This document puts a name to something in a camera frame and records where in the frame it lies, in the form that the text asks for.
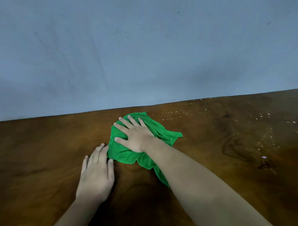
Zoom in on person's right hand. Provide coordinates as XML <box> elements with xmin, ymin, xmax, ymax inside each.
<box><xmin>113</xmin><ymin>115</ymin><xmax>161</xmax><ymax>153</ymax></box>

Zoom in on person's left hand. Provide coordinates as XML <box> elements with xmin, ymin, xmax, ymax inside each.
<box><xmin>75</xmin><ymin>143</ymin><xmax>115</xmax><ymax>203</ymax></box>

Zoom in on green microfiber cloth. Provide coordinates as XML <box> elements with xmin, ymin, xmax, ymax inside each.
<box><xmin>107</xmin><ymin>112</ymin><xmax>183</xmax><ymax>187</ymax></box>

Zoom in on person's right forearm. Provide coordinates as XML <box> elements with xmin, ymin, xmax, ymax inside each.
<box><xmin>143</xmin><ymin>138</ymin><xmax>273</xmax><ymax>226</ymax></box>

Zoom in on person's left forearm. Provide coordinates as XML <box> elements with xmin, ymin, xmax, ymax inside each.
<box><xmin>54</xmin><ymin>195</ymin><xmax>106</xmax><ymax>226</ymax></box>

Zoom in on scattered white droplets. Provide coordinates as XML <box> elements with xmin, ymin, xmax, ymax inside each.
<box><xmin>161</xmin><ymin>97</ymin><xmax>298</xmax><ymax>174</ymax></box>

